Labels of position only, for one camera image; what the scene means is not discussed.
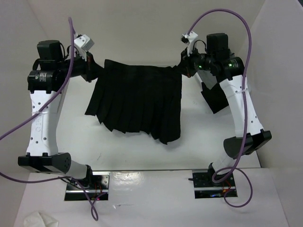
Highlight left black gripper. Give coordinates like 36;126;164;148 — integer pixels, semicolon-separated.
57;49;107;82

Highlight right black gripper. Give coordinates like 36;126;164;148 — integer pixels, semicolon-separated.
175;44;214;78

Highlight black pleated skirt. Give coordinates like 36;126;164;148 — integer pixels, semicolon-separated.
85;59;182;144

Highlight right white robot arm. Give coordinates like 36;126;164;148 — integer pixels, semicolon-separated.
178;32;272;186

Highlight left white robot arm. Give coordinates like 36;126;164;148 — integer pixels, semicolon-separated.
18;35;101;189

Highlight black skirt in basket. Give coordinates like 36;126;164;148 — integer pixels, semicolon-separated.
201;82;229;114

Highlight crumpled white tissue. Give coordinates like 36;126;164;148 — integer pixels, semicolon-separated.
23;211;59;227

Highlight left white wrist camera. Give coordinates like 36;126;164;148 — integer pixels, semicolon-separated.
74;35;95;61

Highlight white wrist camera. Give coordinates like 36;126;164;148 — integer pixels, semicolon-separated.
181;31;198;56
74;35;95;61

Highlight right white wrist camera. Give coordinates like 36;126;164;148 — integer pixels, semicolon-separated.
181;31;198;56

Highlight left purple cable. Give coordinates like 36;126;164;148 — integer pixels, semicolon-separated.
0;16;107;221

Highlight purple cable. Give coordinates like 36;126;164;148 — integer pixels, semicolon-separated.
188;9;253;208
0;16;107;221

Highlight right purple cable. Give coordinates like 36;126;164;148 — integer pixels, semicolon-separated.
188;9;253;208

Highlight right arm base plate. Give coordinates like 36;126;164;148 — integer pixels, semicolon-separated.
188;169;238;199

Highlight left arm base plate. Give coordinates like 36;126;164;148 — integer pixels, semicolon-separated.
64;171;110;201

